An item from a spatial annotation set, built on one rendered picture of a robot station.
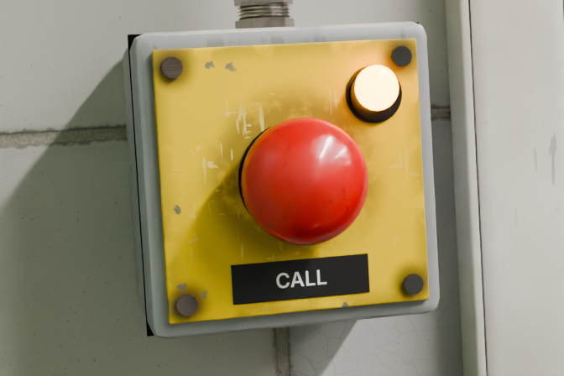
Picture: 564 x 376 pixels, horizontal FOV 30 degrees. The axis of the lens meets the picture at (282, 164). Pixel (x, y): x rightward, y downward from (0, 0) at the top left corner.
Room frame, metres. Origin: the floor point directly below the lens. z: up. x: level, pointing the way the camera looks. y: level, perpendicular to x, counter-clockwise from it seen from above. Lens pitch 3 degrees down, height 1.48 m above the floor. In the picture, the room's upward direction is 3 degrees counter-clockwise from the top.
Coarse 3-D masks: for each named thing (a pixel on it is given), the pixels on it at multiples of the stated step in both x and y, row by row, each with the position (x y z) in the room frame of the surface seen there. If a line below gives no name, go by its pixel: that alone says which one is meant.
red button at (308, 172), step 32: (288, 128) 0.32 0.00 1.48; (320, 128) 0.32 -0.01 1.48; (256, 160) 0.32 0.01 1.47; (288, 160) 0.32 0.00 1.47; (320, 160) 0.32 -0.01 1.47; (352, 160) 0.32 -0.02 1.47; (256, 192) 0.32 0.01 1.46; (288, 192) 0.32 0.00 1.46; (320, 192) 0.32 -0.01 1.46; (352, 192) 0.32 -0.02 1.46; (288, 224) 0.32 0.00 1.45; (320, 224) 0.32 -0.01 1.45
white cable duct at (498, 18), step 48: (480, 0) 0.41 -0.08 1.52; (528, 0) 0.42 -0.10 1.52; (480, 48) 0.41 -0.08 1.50; (528, 48) 0.42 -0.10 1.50; (480, 96) 0.41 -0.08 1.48; (528, 96) 0.42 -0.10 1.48; (480, 144) 0.41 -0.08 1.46; (528, 144) 0.42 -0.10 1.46; (480, 192) 0.41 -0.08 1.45; (528, 192) 0.42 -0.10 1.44; (480, 240) 0.42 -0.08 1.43; (528, 240) 0.42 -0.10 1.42; (480, 288) 0.41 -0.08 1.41; (528, 288) 0.42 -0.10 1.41; (480, 336) 0.41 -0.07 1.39; (528, 336) 0.42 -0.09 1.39
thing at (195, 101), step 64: (128, 64) 0.36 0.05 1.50; (192, 64) 0.34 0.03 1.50; (256, 64) 0.34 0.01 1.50; (320, 64) 0.34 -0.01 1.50; (384, 64) 0.35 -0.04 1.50; (128, 128) 0.38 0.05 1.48; (192, 128) 0.34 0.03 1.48; (256, 128) 0.34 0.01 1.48; (384, 128) 0.35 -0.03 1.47; (192, 192) 0.34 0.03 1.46; (384, 192) 0.35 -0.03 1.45; (192, 256) 0.34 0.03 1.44; (256, 256) 0.34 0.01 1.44; (320, 256) 0.34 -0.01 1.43; (384, 256) 0.35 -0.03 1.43; (192, 320) 0.34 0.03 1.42; (256, 320) 0.34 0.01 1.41; (320, 320) 0.35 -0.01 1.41
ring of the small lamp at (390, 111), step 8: (360, 72) 0.35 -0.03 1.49; (352, 80) 0.35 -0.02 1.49; (352, 88) 0.35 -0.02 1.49; (400, 88) 0.35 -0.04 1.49; (352, 96) 0.34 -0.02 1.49; (400, 96) 0.35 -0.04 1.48; (352, 104) 0.34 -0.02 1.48; (360, 104) 0.35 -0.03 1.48; (392, 104) 0.35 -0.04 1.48; (352, 112) 0.35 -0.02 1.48; (360, 112) 0.35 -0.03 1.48; (368, 112) 0.35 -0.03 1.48; (376, 112) 0.35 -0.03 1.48; (384, 112) 0.35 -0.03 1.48; (392, 112) 0.35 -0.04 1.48; (368, 120) 0.35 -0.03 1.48; (376, 120) 0.35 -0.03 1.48; (384, 120) 0.35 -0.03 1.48
